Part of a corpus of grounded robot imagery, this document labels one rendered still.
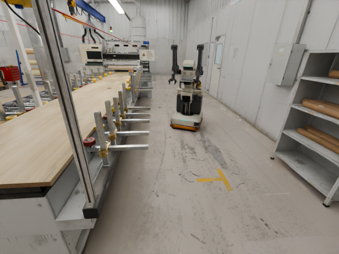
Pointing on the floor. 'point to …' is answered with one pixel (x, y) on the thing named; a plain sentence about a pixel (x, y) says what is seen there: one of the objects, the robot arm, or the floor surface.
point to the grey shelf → (323, 123)
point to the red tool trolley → (11, 73)
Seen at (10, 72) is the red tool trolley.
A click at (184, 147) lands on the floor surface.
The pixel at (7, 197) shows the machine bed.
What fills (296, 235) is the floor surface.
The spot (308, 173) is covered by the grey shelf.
